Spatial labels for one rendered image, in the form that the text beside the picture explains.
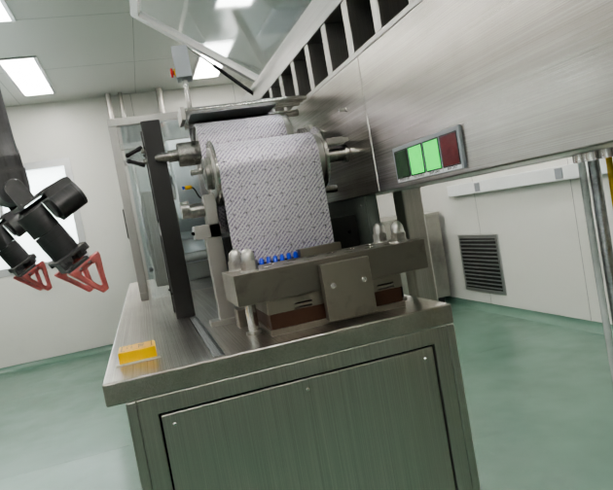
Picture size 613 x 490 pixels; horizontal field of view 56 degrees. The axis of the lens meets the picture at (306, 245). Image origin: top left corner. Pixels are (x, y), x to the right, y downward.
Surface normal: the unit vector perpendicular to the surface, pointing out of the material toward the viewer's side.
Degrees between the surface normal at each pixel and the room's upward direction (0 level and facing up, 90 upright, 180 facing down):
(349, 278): 90
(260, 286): 90
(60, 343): 90
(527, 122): 90
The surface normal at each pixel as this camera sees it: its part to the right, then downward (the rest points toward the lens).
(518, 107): -0.95, 0.18
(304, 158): 0.28, 0.00
